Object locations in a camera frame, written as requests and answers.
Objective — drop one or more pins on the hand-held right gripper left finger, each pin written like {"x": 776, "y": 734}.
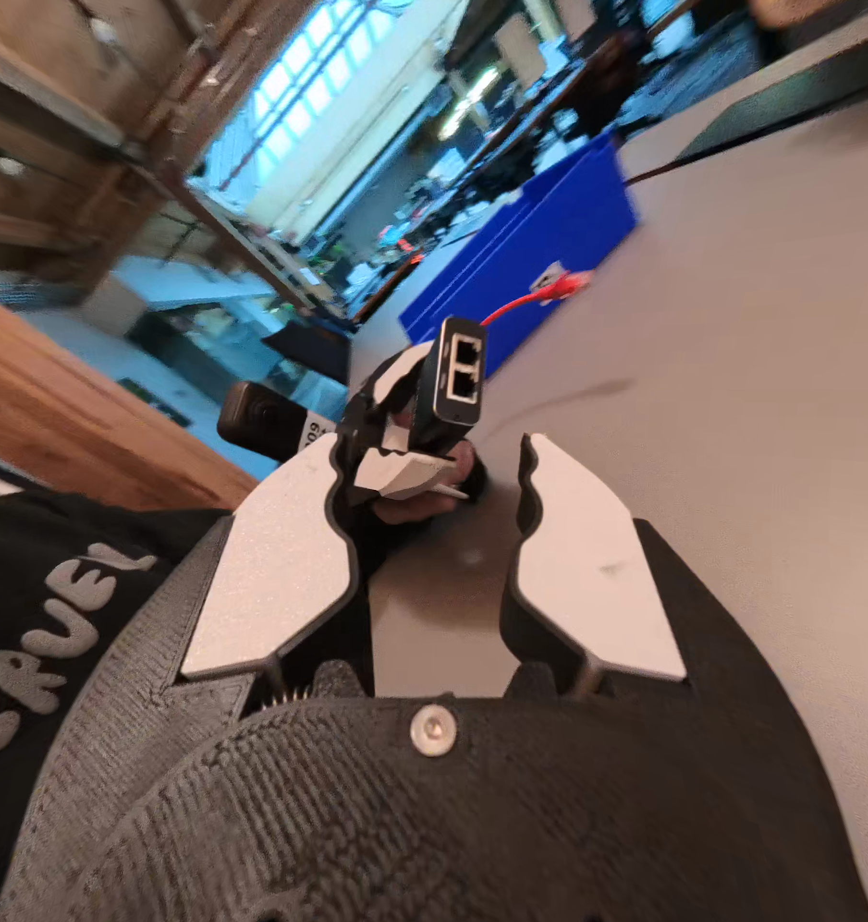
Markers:
{"x": 275, "y": 576}

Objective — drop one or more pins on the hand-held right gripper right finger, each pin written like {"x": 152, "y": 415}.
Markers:
{"x": 592, "y": 576}

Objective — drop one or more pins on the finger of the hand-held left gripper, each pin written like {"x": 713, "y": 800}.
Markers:
{"x": 401, "y": 374}
{"x": 405, "y": 475}

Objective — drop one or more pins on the black network splitter box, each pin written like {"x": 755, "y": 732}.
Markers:
{"x": 434, "y": 403}

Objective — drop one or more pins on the blue plastic bin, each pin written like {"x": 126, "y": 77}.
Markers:
{"x": 549, "y": 230}

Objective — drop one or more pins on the grey desk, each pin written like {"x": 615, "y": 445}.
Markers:
{"x": 729, "y": 468}

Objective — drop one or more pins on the person's left hand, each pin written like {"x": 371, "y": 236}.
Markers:
{"x": 419, "y": 513}

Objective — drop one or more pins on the person's black hoodie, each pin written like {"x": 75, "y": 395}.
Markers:
{"x": 45, "y": 576}

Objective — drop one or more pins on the wooden support post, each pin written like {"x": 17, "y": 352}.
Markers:
{"x": 81, "y": 418}

